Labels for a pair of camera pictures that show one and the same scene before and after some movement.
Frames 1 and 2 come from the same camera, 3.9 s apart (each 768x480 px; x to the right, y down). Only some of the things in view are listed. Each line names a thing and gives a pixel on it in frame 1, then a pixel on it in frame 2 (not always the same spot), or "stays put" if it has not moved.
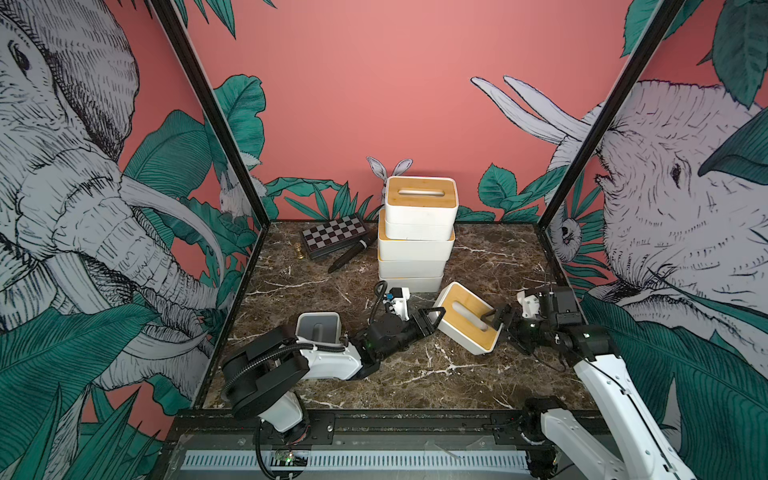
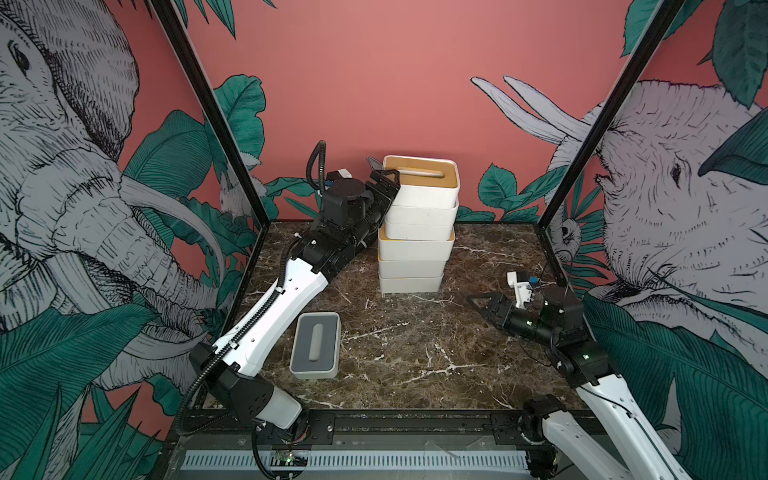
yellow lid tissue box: [411, 269] stays put
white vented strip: [363, 460] stays put
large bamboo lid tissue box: [411, 250] stays put
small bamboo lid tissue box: [463, 323] → [426, 181]
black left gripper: [422, 319] → [382, 201]
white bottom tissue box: [433, 284] stays put
